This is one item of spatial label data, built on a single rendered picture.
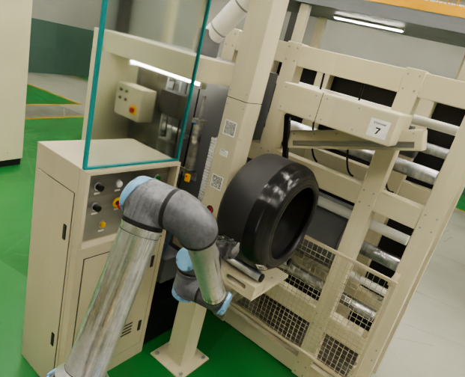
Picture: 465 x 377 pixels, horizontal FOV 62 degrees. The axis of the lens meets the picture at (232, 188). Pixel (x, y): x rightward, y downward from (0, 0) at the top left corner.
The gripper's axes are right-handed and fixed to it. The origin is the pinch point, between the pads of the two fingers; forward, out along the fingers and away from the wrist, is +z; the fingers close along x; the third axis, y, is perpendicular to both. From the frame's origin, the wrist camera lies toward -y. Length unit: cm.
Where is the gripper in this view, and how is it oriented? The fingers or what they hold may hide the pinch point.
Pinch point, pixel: (236, 250)
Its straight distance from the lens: 178.8
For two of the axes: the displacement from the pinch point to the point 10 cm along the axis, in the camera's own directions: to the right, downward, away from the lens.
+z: 5.6, -0.1, 8.3
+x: -7.7, -3.8, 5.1
